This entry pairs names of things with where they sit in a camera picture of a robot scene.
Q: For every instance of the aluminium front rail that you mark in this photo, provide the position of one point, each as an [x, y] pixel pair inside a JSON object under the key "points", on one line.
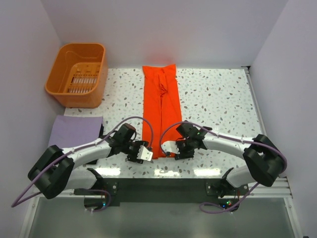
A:
{"points": [[280, 189]]}

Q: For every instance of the orange plastic basket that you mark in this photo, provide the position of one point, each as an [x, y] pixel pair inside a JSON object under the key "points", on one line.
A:
{"points": [[78, 75]]}

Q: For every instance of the orange t shirt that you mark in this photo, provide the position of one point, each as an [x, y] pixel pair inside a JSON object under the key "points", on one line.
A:
{"points": [[161, 103]]}

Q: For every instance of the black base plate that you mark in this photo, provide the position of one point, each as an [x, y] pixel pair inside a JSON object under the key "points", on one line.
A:
{"points": [[115, 191]]}

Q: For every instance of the aluminium table edge rail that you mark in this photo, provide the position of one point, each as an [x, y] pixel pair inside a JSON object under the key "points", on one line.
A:
{"points": [[252, 86]]}

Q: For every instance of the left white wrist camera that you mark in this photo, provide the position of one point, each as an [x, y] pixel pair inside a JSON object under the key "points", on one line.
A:
{"points": [[144, 154]]}

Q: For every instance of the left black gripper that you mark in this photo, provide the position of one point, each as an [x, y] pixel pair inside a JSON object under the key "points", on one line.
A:
{"points": [[133, 158]]}

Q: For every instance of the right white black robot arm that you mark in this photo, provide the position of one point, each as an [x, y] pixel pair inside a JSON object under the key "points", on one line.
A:
{"points": [[207, 139]]}

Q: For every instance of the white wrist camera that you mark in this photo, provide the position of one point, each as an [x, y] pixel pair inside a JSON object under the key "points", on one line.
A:
{"points": [[170, 147], [144, 154]]}

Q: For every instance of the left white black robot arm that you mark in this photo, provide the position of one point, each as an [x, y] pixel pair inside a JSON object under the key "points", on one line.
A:
{"points": [[58, 168]]}

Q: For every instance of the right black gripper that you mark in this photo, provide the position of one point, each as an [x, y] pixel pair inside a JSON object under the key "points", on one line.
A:
{"points": [[182, 155]]}

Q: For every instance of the folded lavender t shirt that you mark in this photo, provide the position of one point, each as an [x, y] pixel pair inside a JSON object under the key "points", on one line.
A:
{"points": [[74, 131]]}

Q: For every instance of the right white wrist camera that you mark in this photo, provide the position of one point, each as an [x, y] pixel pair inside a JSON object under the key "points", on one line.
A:
{"points": [[170, 147]]}

